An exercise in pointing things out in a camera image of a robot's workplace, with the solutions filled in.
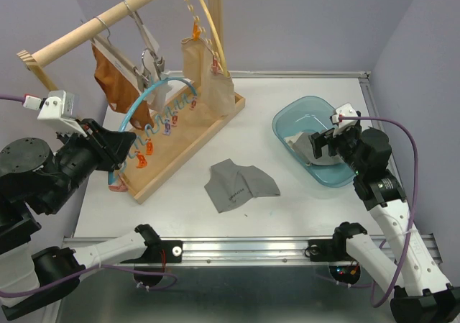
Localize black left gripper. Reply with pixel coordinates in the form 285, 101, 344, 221
47, 114, 144, 209

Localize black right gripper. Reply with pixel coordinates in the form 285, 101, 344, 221
307, 123, 366, 175

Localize grey underwear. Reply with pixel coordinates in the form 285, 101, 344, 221
284, 132, 341, 166
204, 159, 280, 214

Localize blue plastic clip hanger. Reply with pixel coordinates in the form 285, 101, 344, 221
106, 76, 200, 194

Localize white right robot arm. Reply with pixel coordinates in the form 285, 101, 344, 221
305, 126, 459, 322

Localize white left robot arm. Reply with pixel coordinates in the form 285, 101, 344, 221
1, 119, 160, 321

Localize brown underwear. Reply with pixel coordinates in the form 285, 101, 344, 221
91, 45, 152, 129

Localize wooden clamp hanger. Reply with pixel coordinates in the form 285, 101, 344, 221
91, 17, 148, 92
124, 0, 165, 79

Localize white underwear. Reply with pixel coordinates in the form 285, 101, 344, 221
142, 38, 172, 112

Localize beige underwear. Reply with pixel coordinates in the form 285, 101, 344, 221
181, 37, 236, 117

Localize yellow plastic clip hanger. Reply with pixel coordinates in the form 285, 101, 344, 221
183, 0, 229, 76

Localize blue plastic tub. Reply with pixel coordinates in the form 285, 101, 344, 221
272, 96, 354, 188

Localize wooden clothes rack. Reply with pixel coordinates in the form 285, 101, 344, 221
19, 0, 245, 203

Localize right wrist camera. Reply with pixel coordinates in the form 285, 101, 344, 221
330, 103, 359, 137

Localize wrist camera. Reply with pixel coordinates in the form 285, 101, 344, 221
330, 103, 359, 137
22, 90, 85, 135

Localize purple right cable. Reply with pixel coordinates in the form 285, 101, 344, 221
337, 115, 420, 309

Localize purple cable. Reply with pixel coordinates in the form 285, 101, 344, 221
0, 93, 178, 299
337, 115, 420, 309

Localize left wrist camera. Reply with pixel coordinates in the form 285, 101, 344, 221
22, 90, 85, 135

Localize aluminium mounting rail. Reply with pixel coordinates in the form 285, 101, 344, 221
60, 232, 443, 266

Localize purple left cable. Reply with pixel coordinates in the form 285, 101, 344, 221
0, 93, 178, 299

